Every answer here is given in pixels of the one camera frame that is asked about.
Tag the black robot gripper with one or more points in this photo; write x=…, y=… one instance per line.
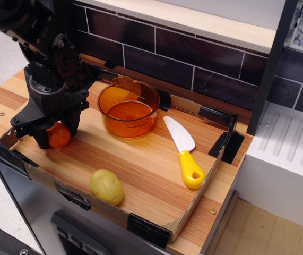
x=47, y=106

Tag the orange toy carrot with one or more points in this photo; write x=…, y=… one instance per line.
x=58, y=135

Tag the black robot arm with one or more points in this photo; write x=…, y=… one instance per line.
x=56, y=78

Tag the cardboard fence with black tape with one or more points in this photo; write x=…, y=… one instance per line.
x=155, y=196

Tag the transparent orange plastic pot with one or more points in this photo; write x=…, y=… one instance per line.
x=128, y=107

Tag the yellow toy potato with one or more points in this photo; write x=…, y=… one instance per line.
x=105, y=185

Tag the grey oven front panel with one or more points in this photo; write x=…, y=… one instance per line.
x=75, y=241

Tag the light wooden shelf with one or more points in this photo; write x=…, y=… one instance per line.
x=198, y=23

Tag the white toy sink drainer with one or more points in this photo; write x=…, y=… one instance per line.
x=271, y=176

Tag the toy knife yellow handle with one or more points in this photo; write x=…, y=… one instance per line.
x=192, y=173

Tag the dark vertical post right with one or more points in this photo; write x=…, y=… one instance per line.
x=281, y=34

